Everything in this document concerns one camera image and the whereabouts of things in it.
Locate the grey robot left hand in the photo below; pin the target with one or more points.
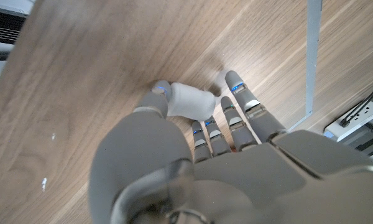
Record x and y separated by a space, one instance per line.
236 186

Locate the white bandage roll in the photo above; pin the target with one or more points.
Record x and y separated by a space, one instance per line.
191 101

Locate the white power strip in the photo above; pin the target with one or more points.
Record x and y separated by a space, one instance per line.
351 123

